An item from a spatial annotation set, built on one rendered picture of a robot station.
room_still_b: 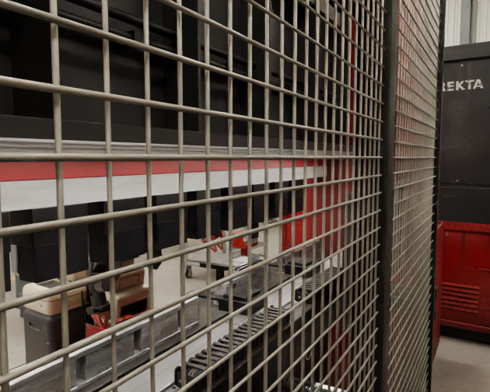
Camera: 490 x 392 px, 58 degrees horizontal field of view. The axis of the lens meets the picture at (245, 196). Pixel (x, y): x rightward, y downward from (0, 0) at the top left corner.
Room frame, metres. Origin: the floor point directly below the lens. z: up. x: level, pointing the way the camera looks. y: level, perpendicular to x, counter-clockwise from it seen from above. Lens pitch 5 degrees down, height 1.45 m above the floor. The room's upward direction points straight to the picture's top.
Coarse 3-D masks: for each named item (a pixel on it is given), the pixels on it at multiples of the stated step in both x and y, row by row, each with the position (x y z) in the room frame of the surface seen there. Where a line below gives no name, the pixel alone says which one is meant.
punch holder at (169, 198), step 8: (184, 192) 1.41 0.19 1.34; (152, 200) 1.30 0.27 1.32; (160, 200) 1.30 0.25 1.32; (168, 200) 1.34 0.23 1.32; (176, 200) 1.37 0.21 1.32; (184, 200) 1.41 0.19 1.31; (184, 208) 1.41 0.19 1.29; (152, 216) 1.30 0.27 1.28; (160, 216) 1.30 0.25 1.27; (168, 216) 1.33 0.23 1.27; (176, 216) 1.37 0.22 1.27; (184, 216) 1.41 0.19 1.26; (152, 224) 1.30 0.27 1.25; (160, 224) 1.30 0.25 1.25; (168, 224) 1.33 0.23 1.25; (176, 224) 1.37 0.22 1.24; (184, 224) 1.40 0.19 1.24; (144, 232) 1.32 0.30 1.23; (152, 232) 1.30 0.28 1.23; (160, 232) 1.30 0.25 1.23; (168, 232) 1.33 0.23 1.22; (176, 232) 1.37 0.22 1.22; (184, 232) 1.40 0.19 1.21; (152, 240) 1.30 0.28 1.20; (160, 240) 1.30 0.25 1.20; (168, 240) 1.33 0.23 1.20; (176, 240) 1.37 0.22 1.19; (184, 240) 1.40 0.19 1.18; (152, 248) 1.30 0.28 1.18; (160, 248) 1.30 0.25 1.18
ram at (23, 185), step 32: (192, 160) 1.44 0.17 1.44; (224, 160) 1.61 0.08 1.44; (256, 160) 1.83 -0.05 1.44; (288, 160) 2.11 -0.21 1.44; (320, 160) 2.50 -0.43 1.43; (32, 192) 0.94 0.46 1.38; (64, 192) 1.01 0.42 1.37; (96, 192) 1.10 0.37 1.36; (128, 192) 1.19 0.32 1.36; (160, 192) 1.31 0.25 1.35
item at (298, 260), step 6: (300, 258) 1.79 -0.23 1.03; (306, 258) 1.79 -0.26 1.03; (270, 264) 1.81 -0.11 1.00; (276, 264) 1.80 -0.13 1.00; (282, 264) 1.80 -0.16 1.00; (288, 264) 1.73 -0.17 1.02; (300, 264) 1.71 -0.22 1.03; (306, 264) 1.70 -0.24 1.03; (312, 264) 1.73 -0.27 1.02; (288, 270) 1.72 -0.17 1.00; (300, 270) 1.70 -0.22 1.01; (312, 270) 1.70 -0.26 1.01; (318, 270) 1.76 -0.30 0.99; (306, 276) 1.68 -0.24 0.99
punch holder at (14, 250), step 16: (48, 208) 0.98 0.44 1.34; (80, 208) 1.05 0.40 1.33; (16, 224) 0.97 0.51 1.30; (16, 240) 0.97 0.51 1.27; (32, 240) 0.94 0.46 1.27; (48, 240) 0.97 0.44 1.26; (80, 240) 1.05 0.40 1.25; (16, 256) 0.97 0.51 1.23; (32, 256) 0.95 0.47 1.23; (48, 256) 0.97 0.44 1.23; (80, 256) 1.05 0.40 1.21; (16, 272) 0.97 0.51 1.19; (32, 272) 0.95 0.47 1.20; (48, 272) 0.97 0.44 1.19
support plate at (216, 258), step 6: (192, 258) 1.94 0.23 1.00; (198, 258) 1.94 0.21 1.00; (204, 258) 1.94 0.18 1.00; (216, 258) 1.94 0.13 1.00; (222, 258) 1.94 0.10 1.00; (228, 258) 1.94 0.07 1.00; (216, 264) 1.85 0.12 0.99; (222, 264) 1.84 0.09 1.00; (228, 264) 1.83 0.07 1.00; (234, 264) 1.82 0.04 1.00
